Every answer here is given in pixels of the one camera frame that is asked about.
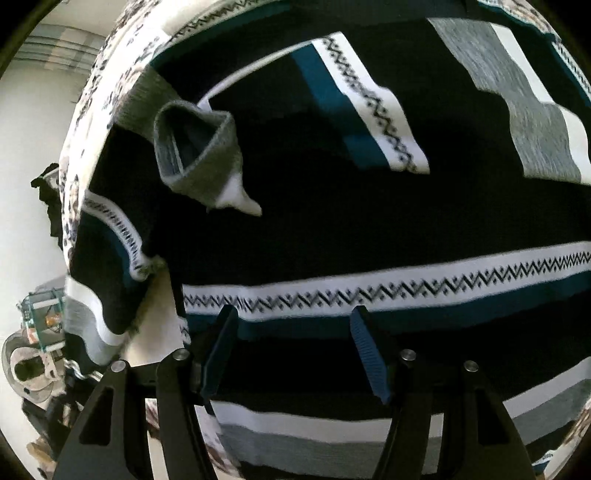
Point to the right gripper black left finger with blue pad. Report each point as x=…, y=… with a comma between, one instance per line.
x=109, y=438

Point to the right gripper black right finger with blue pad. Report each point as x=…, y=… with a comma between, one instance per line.
x=478, y=438

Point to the black grey striped sweater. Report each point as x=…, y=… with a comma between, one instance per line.
x=351, y=221

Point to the black clothes pile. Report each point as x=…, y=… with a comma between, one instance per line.
x=48, y=192

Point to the teal storage rack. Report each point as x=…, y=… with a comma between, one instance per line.
x=42, y=316

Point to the left green striped curtain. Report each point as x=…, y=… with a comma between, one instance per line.
x=55, y=47

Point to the floral bed cover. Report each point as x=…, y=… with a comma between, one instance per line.
x=97, y=101

